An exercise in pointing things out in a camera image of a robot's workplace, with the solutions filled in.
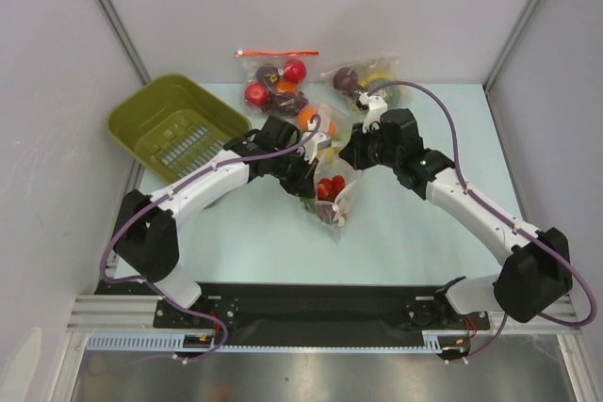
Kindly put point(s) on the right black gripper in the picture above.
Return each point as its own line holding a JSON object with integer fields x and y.
{"x": 353, "y": 152}

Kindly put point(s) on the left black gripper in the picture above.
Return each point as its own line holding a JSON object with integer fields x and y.
{"x": 303, "y": 184}

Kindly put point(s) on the fake strawberry bunch with leaves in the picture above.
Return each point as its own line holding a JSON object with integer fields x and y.
{"x": 324, "y": 204}

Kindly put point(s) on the polka dot strawberry bag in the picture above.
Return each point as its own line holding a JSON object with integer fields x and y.
{"x": 346, "y": 199}

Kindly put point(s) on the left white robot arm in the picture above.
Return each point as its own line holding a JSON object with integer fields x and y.
{"x": 146, "y": 235}

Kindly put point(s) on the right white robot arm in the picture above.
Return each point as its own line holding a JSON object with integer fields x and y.
{"x": 533, "y": 273}

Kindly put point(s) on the blue zip citrus bag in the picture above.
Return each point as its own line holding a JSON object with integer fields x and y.
{"x": 327, "y": 119}

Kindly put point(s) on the clear bag with melon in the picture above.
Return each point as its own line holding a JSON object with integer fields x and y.
{"x": 351, "y": 79}

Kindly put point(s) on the red zip fruit bag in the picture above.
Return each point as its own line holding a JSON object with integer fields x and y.
{"x": 274, "y": 81}

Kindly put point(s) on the olive green plastic basket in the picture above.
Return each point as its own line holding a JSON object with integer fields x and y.
{"x": 173, "y": 126}

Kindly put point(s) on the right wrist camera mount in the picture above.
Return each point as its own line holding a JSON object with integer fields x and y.
{"x": 373, "y": 106}

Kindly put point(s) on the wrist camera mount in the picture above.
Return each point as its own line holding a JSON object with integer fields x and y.
{"x": 320, "y": 143}
{"x": 373, "y": 106}

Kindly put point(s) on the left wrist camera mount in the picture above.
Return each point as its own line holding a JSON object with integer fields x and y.
{"x": 320, "y": 143}

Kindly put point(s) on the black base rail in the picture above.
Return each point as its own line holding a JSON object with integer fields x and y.
{"x": 337, "y": 314}

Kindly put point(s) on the white cable duct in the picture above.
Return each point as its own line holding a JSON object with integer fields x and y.
{"x": 197, "y": 343}

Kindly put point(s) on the aluminium frame post right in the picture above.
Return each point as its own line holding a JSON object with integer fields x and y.
{"x": 518, "y": 30}

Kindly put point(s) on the aluminium frame post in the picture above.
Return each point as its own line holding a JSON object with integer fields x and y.
{"x": 518, "y": 30}
{"x": 120, "y": 32}

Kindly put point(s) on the aluminium frame post left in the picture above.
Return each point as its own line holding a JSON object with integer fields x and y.
{"x": 120, "y": 32}

